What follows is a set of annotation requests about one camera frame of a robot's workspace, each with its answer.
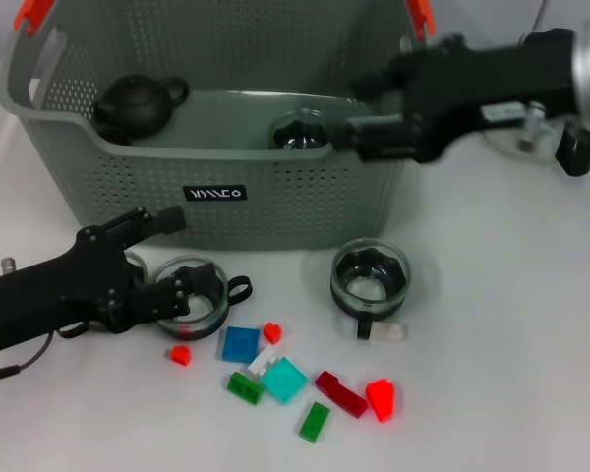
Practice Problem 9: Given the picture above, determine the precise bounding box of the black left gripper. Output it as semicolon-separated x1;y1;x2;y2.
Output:
0;205;222;353

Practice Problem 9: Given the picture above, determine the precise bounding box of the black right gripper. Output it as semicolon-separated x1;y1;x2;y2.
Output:
331;29;580;165

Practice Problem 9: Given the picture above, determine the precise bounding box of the glass teacup with black sleeve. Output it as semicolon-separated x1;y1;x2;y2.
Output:
152;254;253;343
267;108;334;151
329;237;412;341
56;249;149;341

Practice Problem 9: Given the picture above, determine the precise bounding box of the grey perforated plastic storage basket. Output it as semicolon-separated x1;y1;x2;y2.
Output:
0;0;442;252

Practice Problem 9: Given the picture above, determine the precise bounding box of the blue square toy brick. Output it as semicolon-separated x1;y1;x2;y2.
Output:
220;325;261;365

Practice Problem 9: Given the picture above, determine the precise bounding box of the white toy brick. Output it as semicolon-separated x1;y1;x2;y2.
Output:
247;345;281;379

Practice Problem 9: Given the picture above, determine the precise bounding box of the thick green toy brick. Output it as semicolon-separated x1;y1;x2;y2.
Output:
227;371;266;405

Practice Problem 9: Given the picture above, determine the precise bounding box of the black clay teapot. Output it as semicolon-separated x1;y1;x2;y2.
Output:
92;73;190;140

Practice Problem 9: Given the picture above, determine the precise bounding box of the cyan square toy brick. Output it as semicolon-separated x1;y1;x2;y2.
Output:
259;356;310;406

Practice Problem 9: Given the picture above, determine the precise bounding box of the dark red long toy brick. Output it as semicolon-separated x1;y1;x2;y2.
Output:
314;370;369;419

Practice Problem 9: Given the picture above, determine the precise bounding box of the flat green two-stud brick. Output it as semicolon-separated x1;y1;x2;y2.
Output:
298;400;332;443

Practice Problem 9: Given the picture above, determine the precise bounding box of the clear two-stud toy brick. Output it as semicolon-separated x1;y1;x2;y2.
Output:
370;322;409;341

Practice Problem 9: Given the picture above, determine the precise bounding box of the bright red sloped toy brick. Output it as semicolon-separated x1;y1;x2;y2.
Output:
365;377;396;424

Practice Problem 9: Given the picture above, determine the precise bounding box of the left gripper cable with plug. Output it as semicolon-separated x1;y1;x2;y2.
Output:
0;256;60;388

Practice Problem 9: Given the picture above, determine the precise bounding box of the glass carafe with black handle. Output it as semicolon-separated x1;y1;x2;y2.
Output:
481;97;590;178

